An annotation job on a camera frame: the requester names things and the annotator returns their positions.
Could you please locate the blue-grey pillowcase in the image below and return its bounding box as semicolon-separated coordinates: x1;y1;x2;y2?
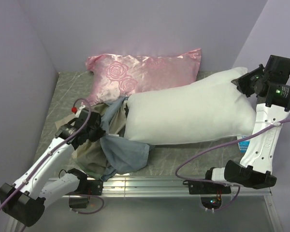
100;97;155;181

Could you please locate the white pillow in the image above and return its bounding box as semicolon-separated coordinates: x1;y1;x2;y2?
124;67;256;145

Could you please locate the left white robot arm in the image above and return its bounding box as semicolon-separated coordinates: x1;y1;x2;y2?
0;108;105;227

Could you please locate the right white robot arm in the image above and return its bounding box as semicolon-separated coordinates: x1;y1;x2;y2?
203;55;290;193

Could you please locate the pink rose satin pillow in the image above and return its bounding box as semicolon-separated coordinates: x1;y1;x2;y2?
86;48;202;105

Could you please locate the beige olive cloth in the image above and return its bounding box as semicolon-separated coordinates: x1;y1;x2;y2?
55;101;128;180

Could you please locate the black left controller box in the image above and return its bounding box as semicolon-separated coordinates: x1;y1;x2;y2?
68;196;90;209

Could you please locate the black controller box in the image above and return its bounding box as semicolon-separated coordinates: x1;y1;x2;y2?
68;196;90;209
201;197;222;210

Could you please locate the black right controller box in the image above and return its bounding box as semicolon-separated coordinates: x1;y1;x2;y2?
201;197;222;210

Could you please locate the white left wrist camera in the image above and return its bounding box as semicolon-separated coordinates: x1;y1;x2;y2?
72;105;85;117

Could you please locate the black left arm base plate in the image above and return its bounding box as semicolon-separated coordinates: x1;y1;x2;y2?
85;179;103;196

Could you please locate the aluminium front frame rail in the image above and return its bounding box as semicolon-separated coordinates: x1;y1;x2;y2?
48;175;273;198

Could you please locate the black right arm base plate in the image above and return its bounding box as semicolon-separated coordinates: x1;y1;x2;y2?
183;180;231;195

